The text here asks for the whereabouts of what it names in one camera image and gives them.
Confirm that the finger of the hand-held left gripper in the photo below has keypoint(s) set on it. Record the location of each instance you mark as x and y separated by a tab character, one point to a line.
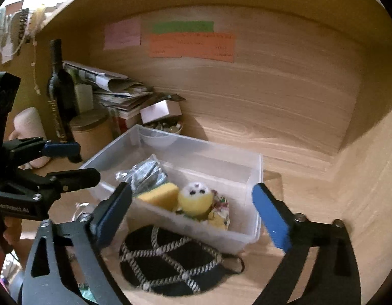
78	178
62	149

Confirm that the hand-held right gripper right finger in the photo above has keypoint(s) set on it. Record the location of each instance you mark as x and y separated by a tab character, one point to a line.
275	219

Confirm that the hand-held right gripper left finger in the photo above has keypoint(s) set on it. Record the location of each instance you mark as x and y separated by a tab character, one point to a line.
110	216

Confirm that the yellow sponge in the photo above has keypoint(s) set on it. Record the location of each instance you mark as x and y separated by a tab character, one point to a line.
159	194

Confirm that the black and white knitted pouch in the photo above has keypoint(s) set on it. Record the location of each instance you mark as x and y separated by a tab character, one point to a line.
170	260

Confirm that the yellow round plush toy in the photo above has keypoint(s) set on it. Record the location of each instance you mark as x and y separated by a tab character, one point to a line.
195	198

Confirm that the clear plastic storage box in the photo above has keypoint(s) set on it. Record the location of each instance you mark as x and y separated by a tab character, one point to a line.
196	178

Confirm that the person's left hand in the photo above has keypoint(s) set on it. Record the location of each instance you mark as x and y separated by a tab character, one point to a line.
16	238

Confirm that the round cardboard canister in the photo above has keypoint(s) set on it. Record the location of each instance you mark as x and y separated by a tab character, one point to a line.
91	133

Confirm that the pink mug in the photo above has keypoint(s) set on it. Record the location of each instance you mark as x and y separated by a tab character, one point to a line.
28	127

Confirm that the silver foil packet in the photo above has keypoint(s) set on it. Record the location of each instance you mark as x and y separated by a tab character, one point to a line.
145	173

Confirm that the white paper box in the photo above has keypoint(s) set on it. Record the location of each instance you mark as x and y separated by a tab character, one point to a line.
84	98

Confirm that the colourful wrapped snack packet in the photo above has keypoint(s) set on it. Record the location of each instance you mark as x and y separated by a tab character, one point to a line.
219	213

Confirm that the dark wine bottle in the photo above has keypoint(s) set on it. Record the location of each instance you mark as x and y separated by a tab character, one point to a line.
59	92

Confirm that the stack of magazines and papers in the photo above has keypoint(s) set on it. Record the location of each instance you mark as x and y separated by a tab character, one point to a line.
116	92

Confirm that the white bowl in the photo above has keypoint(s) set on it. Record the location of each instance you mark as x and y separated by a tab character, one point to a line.
157	136

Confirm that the small white cardboard box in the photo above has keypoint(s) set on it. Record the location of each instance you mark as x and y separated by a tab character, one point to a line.
159	110

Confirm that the pink sticky note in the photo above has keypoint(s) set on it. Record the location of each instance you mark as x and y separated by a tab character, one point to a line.
122	33

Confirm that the orange paper note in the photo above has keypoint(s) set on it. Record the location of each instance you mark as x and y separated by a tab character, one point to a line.
191	47

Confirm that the green sticky note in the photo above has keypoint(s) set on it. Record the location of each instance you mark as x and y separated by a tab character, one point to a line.
182	27

